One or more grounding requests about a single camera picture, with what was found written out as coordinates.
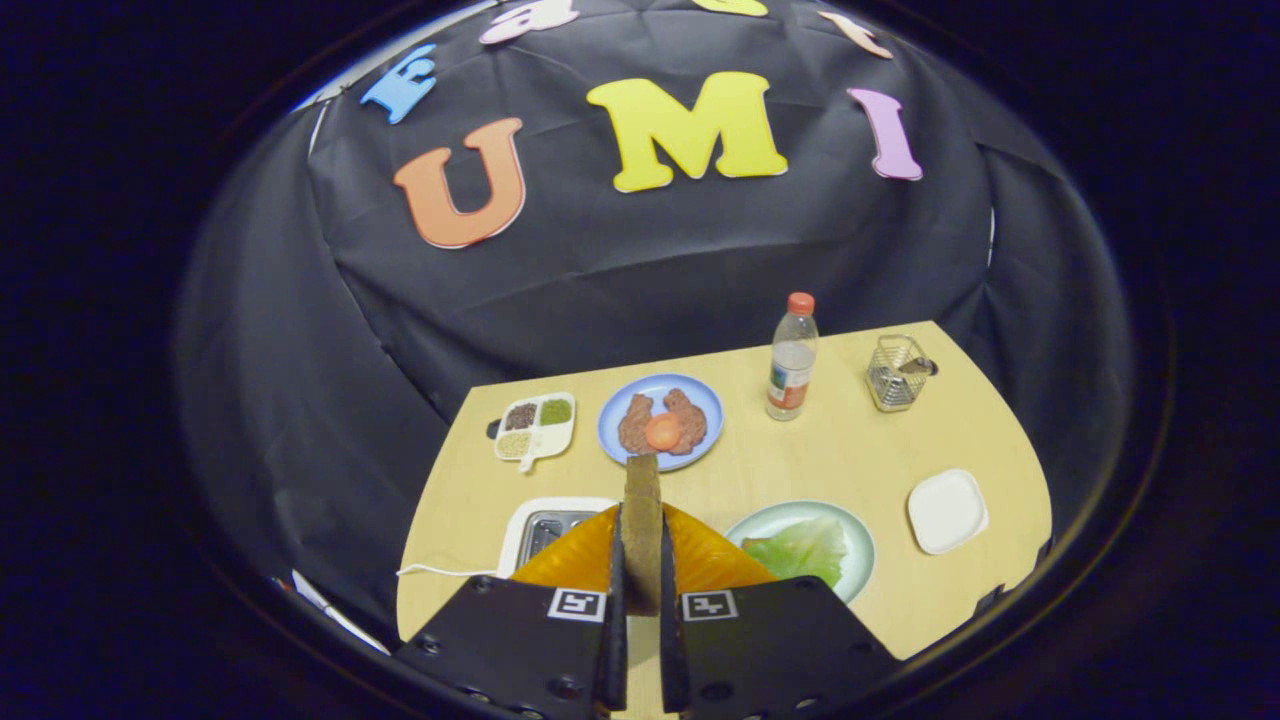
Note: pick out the brown toast slice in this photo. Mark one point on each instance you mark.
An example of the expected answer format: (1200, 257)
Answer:
(642, 530)

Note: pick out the white toaster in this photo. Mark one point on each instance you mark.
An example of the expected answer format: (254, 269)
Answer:
(515, 540)

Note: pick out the red tomato slice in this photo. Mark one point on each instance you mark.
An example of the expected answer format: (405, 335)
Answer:
(664, 433)

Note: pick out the blue round plate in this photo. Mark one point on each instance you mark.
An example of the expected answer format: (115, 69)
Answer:
(620, 400)

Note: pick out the brown meat patty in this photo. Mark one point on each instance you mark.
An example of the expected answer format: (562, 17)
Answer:
(692, 420)
(633, 425)

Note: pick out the clear bottle with red cap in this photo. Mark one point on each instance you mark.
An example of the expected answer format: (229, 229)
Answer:
(792, 370)

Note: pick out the white square plate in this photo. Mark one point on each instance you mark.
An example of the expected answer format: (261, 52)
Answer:
(947, 512)

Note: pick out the white divided seasoning tray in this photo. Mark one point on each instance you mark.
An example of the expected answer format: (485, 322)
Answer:
(535, 430)

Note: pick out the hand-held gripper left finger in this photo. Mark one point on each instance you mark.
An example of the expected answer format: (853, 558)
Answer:
(615, 640)

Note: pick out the pale green round plate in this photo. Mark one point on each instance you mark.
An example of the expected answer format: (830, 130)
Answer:
(760, 520)

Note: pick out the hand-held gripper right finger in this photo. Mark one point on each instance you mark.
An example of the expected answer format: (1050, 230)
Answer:
(672, 650)

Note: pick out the green lettuce leaf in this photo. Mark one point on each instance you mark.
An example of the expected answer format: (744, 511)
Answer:
(800, 550)

